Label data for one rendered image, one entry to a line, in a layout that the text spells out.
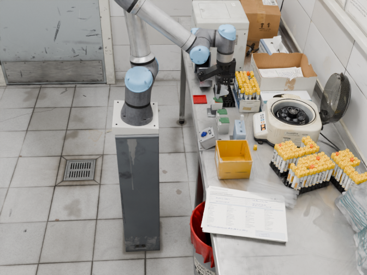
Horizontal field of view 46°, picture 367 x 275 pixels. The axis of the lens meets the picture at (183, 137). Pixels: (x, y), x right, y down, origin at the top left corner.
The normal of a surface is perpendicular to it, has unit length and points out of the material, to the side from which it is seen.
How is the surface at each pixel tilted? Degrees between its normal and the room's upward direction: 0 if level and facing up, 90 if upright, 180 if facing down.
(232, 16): 0
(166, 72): 90
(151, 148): 90
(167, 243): 0
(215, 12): 0
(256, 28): 90
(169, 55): 90
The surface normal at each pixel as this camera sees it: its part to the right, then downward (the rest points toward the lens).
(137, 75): 0.09, -0.68
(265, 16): -0.04, 0.61
